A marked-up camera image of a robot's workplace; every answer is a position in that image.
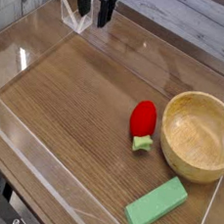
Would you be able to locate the black table leg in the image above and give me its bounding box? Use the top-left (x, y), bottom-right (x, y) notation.
top-left (2, 183), bottom-right (13, 202)

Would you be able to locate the wooden bowl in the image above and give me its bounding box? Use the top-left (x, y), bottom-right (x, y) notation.
top-left (160, 91), bottom-right (224, 184)

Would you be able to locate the clear acrylic tray wall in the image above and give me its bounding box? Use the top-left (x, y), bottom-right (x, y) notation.
top-left (0, 0), bottom-right (224, 224)

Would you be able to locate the red plush strawberry toy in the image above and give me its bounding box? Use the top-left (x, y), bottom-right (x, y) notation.
top-left (129, 100), bottom-right (157, 152)

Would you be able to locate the clear acrylic corner bracket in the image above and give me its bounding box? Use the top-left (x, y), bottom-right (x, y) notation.
top-left (61, 0), bottom-right (94, 34)

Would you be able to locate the black metal bracket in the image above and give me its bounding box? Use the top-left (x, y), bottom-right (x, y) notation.
top-left (0, 195), bottom-right (26, 224)

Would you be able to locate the green rectangular block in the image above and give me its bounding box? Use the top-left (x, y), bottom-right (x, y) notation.
top-left (124, 176), bottom-right (188, 224)

